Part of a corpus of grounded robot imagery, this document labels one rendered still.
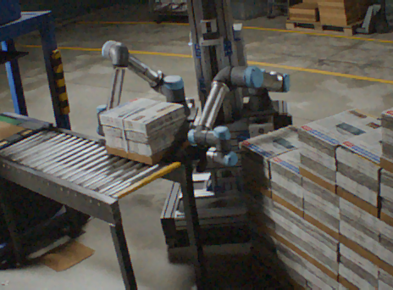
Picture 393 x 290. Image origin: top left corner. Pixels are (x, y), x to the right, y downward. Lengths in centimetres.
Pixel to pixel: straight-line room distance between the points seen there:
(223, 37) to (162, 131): 87
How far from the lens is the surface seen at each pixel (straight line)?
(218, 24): 397
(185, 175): 338
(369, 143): 268
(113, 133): 354
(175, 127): 344
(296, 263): 331
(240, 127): 394
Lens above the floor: 210
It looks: 21 degrees down
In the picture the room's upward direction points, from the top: 8 degrees counter-clockwise
